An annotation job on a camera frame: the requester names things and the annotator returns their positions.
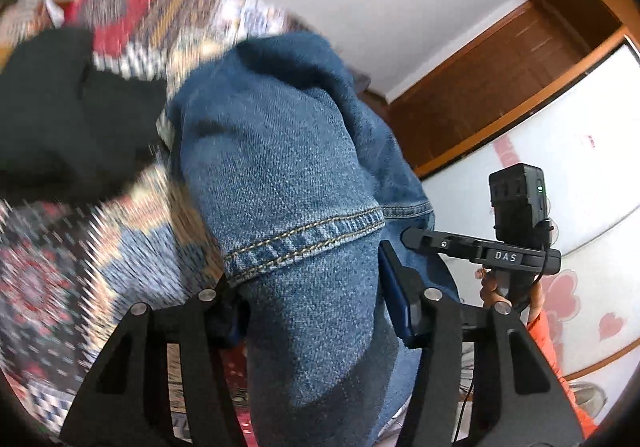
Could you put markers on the blue denim jeans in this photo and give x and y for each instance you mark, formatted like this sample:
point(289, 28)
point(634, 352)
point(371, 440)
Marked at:
point(280, 167)

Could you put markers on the person's right forearm orange sleeve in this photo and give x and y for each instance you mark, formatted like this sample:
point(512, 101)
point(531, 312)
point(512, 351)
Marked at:
point(550, 352)

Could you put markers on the black garment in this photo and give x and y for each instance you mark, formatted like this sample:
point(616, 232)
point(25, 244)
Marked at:
point(60, 117)

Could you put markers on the white door with heart stickers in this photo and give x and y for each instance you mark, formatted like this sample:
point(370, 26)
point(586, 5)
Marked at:
point(590, 152)

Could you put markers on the brown wooden door frame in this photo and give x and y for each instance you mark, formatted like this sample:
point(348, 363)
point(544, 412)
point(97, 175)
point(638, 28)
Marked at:
point(500, 77)

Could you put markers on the patterned printed blanket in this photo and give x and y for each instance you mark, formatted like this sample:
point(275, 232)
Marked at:
point(50, 267)

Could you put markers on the person's right hand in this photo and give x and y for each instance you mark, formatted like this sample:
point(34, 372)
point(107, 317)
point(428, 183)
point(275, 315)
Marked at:
point(490, 289)

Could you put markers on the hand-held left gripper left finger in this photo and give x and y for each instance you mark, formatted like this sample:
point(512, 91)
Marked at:
point(220, 309)

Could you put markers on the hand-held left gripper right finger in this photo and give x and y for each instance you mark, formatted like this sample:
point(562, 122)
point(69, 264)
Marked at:
point(396, 288)

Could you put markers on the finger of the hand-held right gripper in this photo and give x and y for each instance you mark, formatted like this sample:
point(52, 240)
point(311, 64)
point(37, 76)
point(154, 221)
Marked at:
point(440, 243)

